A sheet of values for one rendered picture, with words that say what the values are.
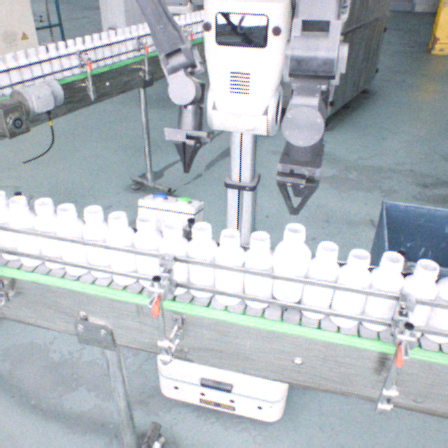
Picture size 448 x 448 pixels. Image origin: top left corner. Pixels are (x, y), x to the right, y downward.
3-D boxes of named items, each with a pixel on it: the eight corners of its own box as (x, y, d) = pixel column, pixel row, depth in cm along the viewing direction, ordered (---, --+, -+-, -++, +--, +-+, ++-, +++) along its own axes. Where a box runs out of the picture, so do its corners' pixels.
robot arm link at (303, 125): (349, 39, 62) (287, 37, 64) (348, 58, 53) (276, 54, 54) (338, 120, 69) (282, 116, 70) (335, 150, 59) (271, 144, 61)
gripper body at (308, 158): (323, 153, 76) (330, 111, 72) (318, 180, 68) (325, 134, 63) (286, 148, 77) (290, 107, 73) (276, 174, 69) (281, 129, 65)
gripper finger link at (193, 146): (192, 176, 99) (195, 133, 97) (162, 172, 100) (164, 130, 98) (200, 172, 105) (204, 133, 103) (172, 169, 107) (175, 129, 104)
